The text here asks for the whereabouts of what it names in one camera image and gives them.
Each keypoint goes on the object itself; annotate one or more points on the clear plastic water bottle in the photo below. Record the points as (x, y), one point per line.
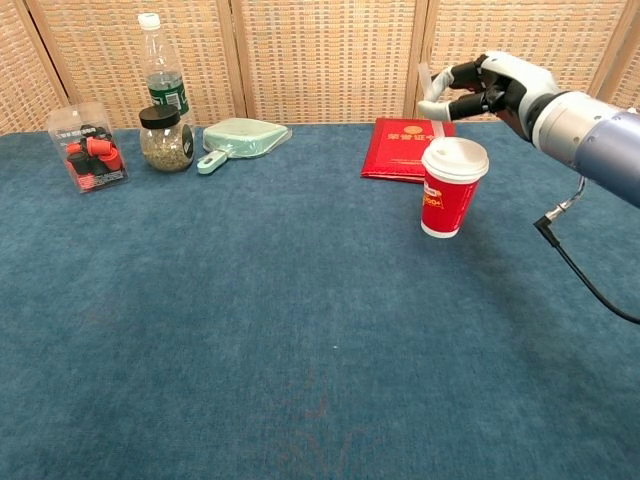
(162, 65)

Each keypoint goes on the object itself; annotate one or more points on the glass jar black lid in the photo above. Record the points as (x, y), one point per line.
(165, 150)

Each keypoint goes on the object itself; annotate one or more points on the mint green dustpan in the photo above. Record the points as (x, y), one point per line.
(245, 137)

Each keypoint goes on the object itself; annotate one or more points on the red certificate book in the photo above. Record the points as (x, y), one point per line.
(395, 150)

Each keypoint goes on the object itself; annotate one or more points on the clear plastic straw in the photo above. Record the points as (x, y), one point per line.
(425, 80)

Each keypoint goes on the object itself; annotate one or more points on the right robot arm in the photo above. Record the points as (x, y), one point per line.
(590, 140)

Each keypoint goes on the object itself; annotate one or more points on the blue felt table cover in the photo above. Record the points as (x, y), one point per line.
(250, 300)

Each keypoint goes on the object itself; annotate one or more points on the red paper cup white lid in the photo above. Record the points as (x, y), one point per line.
(450, 200)

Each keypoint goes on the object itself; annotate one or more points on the clear box red black caps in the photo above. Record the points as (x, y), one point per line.
(90, 155)

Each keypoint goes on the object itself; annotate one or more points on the woven rattan folding screen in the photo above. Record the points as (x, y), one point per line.
(325, 60)

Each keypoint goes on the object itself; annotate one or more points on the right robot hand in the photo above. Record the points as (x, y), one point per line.
(520, 80)

